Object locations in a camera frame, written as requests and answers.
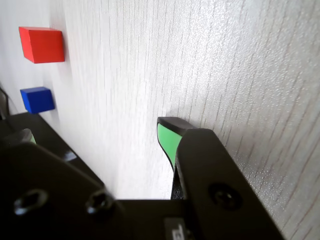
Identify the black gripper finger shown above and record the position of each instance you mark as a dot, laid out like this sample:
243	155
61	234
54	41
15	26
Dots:
212	175
50	200

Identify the red cube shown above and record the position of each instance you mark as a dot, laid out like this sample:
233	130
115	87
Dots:
42	45

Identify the blue cube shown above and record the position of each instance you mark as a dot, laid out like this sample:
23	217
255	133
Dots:
37	100

